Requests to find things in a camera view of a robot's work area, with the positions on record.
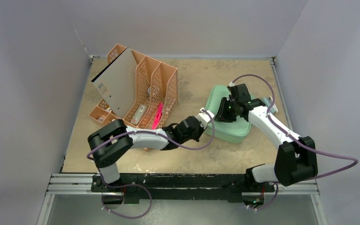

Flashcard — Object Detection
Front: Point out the mint green storage case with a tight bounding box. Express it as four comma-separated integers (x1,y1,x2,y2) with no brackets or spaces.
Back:
205,85,252,144

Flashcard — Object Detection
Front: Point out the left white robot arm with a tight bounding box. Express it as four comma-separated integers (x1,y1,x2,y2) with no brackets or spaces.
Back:
87,113,212,192

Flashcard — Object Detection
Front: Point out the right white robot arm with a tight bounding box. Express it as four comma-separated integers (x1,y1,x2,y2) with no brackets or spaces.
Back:
215,84,318,191

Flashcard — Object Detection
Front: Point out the pink marker pen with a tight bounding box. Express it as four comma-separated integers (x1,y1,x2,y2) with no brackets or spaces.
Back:
151,103,164,129

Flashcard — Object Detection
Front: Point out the pink plastic desk organizer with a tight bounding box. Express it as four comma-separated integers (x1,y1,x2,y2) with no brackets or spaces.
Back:
89,50,178,129

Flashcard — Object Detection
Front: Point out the grey folder board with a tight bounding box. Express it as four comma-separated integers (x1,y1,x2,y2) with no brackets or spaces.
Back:
91,45,138,118

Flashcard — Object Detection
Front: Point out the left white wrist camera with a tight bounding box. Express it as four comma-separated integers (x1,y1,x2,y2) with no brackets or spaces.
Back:
195,108,215,129

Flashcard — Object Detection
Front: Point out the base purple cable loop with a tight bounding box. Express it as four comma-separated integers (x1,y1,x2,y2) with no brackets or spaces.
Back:
101,181,155,219

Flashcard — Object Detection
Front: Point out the black table front rail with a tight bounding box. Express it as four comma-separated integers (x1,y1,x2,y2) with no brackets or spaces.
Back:
47,173,319,206

